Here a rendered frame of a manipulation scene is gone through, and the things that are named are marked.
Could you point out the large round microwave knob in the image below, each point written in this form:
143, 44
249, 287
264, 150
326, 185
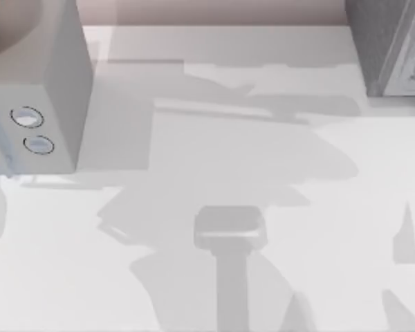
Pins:
27, 117

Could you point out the pale microwave oven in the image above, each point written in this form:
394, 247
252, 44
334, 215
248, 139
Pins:
58, 69

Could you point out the small round microwave knob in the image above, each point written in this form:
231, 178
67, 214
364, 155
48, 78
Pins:
38, 144

